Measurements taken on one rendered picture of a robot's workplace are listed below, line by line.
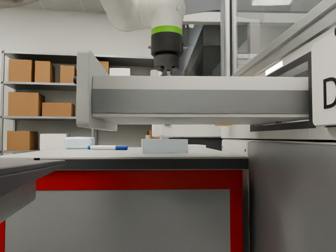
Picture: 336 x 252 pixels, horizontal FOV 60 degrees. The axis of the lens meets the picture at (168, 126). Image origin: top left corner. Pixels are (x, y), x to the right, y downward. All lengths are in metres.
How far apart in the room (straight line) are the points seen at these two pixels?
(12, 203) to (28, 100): 4.18
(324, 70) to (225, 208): 0.40
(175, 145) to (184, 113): 0.38
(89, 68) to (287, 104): 0.29
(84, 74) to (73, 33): 4.64
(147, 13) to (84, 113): 0.52
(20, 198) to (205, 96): 0.27
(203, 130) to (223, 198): 0.71
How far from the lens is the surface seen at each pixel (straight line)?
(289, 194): 0.55
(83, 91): 0.42
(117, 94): 0.43
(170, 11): 0.87
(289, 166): 0.54
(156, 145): 0.79
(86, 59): 0.43
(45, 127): 4.88
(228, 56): 1.01
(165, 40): 0.84
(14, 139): 4.55
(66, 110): 4.42
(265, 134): 0.64
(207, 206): 0.69
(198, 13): 1.49
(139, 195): 0.68
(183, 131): 1.36
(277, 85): 0.47
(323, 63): 0.42
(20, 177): 0.28
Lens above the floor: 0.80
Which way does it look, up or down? 2 degrees up
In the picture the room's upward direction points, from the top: straight up
